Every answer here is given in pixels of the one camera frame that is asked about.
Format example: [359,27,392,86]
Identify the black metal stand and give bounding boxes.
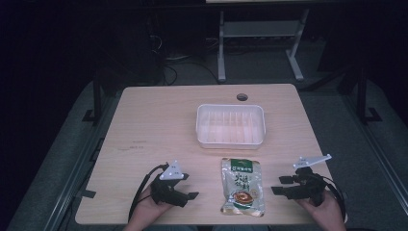
[355,65,383,125]
[81,79,104,127]

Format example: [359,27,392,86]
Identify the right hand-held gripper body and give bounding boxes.
[283,153,333,208]

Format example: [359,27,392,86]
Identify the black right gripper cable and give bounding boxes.
[322,175,348,222]

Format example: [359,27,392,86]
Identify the clear plastic container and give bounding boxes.
[194,103,268,150]

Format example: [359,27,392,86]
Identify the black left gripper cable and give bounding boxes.
[127,163,170,223]

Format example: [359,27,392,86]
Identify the black tape strip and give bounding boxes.
[76,189,97,199]

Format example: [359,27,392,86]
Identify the person's left hand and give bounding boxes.
[128,185,175,225]

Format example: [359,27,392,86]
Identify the white metal stand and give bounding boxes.
[217,9,310,84]

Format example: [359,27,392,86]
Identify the black floor cables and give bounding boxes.
[148,33,220,87]

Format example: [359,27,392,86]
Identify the silver and green food pouch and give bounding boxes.
[219,157,266,218]

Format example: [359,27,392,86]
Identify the person's right hand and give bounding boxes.
[295,191,347,225]

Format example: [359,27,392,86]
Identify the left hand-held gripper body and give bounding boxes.
[150,159,190,208]

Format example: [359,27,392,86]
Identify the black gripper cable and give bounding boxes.
[322,175,348,222]
[127,163,170,223]

